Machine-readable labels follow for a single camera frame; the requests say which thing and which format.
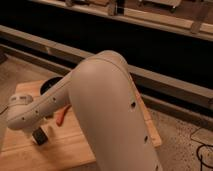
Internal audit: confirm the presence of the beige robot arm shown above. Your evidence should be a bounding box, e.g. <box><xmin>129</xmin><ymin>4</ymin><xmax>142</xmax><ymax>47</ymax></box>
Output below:
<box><xmin>6</xmin><ymin>50</ymin><xmax>163</xmax><ymax>171</ymax></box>

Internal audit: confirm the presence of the orange carrot toy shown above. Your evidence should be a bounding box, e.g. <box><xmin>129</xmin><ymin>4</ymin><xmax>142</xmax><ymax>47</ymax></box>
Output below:
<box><xmin>56</xmin><ymin>105</ymin><xmax>70</xmax><ymax>126</ymax></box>

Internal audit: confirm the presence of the black round bowl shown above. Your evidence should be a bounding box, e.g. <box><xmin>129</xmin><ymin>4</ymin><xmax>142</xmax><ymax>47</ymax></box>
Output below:
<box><xmin>40</xmin><ymin>77</ymin><xmax>61</xmax><ymax>95</ymax></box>

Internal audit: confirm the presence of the wooden cutting board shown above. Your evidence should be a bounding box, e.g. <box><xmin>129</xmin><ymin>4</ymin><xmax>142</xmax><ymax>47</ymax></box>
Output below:
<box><xmin>0</xmin><ymin>78</ymin><xmax>163</xmax><ymax>171</ymax></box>

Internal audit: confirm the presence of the black cable on floor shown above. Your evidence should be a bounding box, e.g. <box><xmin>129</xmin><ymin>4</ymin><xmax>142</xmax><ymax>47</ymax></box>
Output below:
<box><xmin>190</xmin><ymin>125</ymin><xmax>213</xmax><ymax>169</ymax></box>

